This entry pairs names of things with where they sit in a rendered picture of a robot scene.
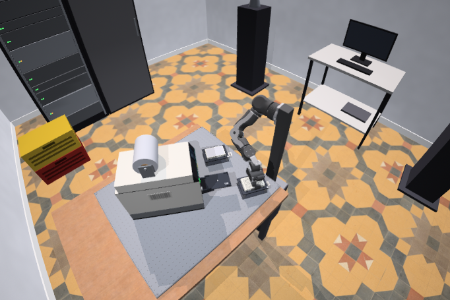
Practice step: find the white cylinder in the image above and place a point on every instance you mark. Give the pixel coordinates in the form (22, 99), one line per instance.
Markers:
(145, 152)

